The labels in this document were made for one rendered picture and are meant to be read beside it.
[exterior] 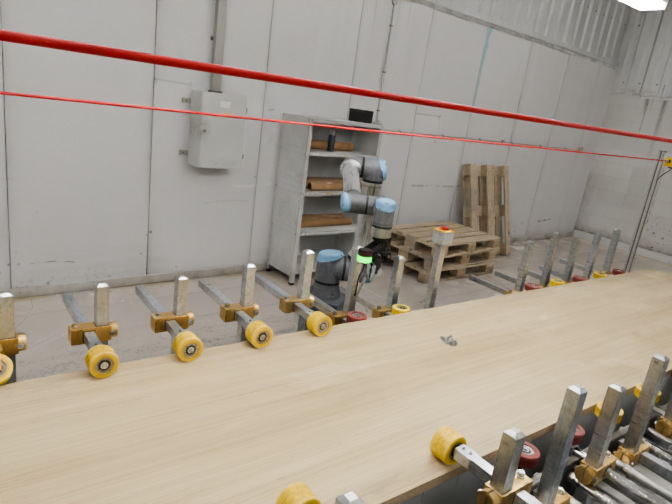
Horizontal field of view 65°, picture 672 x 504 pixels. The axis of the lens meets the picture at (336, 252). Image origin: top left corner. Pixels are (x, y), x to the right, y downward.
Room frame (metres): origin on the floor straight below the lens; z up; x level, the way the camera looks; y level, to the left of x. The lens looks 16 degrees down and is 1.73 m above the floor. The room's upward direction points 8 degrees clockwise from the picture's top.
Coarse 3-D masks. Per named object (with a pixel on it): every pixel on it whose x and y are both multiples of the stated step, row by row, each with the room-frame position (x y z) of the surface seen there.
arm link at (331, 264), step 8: (320, 256) 2.94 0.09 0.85; (328, 256) 2.92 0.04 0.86; (336, 256) 2.93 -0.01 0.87; (344, 256) 2.99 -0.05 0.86; (320, 264) 2.93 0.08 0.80; (328, 264) 2.92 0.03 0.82; (336, 264) 2.93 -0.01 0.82; (344, 264) 2.93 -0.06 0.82; (320, 272) 2.93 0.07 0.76; (328, 272) 2.91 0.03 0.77; (336, 272) 2.92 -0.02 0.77; (344, 272) 2.92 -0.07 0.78; (320, 280) 2.92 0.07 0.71; (328, 280) 2.92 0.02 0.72; (336, 280) 2.94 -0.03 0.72
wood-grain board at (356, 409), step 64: (384, 320) 2.00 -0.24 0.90; (448, 320) 2.10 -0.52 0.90; (512, 320) 2.21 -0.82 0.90; (576, 320) 2.33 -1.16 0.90; (640, 320) 2.46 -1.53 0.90; (64, 384) 1.24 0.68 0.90; (128, 384) 1.29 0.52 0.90; (192, 384) 1.33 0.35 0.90; (256, 384) 1.38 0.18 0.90; (320, 384) 1.43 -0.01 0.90; (384, 384) 1.49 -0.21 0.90; (448, 384) 1.54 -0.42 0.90; (512, 384) 1.61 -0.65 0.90; (0, 448) 0.97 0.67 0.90; (64, 448) 1.00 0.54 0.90; (128, 448) 1.03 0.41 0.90; (192, 448) 1.06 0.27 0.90; (256, 448) 1.09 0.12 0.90; (320, 448) 1.13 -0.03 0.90; (384, 448) 1.16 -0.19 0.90
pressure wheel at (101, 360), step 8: (88, 352) 1.31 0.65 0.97; (96, 352) 1.30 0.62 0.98; (104, 352) 1.30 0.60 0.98; (112, 352) 1.32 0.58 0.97; (88, 360) 1.29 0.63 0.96; (96, 360) 1.28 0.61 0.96; (104, 360) 1.30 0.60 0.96; (112, 360) 1.31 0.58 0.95; (88, 368) 1.28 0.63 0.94; (96, 368) 1.29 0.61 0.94; (104, 368) 1.29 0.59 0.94; (112, 368) 1.31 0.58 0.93; (96, 376) 1.29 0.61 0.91; (104, 376) 1.30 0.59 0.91
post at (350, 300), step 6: (354, 246) 2.11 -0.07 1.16; (360, 246) 2.11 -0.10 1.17; (354, 252) 2.10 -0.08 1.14; (354, 258) 2.10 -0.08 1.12; (354, 264) 2.09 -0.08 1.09; (354, 270) 2.09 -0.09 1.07; (360, 270) 2.11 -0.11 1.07; (348, 276) 2.11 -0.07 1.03; (354, 276) 2.09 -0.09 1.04; (348, 282) 2.11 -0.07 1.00; (354, 282) 2.09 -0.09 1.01; (348, 288) 2.10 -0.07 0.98; (354, 288) 2.10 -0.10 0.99; (348, 294) 2.10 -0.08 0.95; (348, 300) 2.09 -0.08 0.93; (354, 300) 2.10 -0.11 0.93; (348, 306) 2.09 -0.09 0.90; (354, 306) 2.11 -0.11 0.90; (348, 312) 2.09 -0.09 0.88
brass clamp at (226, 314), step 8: (224, 304) 1.77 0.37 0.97; (232, 304) 1.78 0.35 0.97; (240, 304) 1.79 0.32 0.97; (256, 304) 1.82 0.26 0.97; (224, 312) 1.73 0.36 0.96; (232, 312) 1.74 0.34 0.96; (248, 312) 1.78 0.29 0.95; (256, 312) 1.79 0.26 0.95; (224, 320) 1.73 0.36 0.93; (232, 320) 1.74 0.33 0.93
